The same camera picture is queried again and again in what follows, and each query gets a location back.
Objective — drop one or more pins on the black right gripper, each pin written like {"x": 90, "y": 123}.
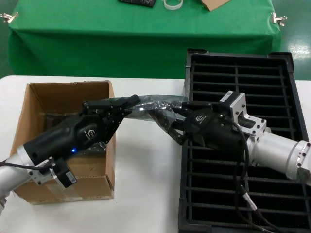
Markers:
{"x": 216, "y": 131}

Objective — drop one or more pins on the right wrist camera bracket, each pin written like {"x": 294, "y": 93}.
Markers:
{"x": 252, "y": 126}

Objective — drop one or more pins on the black glittery bag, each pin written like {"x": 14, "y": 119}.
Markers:
{"x": 138, "y": 2}

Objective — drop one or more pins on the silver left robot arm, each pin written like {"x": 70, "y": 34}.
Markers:
{"x": 9, "y": 177}

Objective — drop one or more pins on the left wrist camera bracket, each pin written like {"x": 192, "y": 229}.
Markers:
{"x": 65, "y": 174}

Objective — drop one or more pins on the brown cardboard box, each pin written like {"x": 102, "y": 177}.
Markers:
{"x": 80, "y": 189}

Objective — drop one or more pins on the black slotted container tray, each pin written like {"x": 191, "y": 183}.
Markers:
{"x": 218, "y": 194}

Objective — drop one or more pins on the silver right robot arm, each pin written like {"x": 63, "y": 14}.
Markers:
{"x": 279, "y": 153}

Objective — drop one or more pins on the translucent antistatic bag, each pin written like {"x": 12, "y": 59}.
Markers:
{"x": 155, "y": 102}

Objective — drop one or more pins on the silver binder clip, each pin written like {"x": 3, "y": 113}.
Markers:
{"x": 274, "y": 18}
{"x": 11, "y": 19}

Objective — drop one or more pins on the clear tape roll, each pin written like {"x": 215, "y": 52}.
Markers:
{"x": 170, "y": 7}

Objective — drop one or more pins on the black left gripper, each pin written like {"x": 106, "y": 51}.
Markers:
{"x": 68, "y": 138}

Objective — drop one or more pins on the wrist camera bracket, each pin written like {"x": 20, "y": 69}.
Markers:
{"x": 252, "y": 126}
{"x": 65, "y": 174}

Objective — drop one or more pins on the brown cardboard piece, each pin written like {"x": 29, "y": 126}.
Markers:
{"x": 213, "y": 4}

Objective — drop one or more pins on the green tablecloth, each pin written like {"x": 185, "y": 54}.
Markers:
{"x": 121, "y": 36}

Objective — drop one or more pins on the bagged graphics card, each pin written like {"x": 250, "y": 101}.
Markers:
{"x": 97, "y": 147}

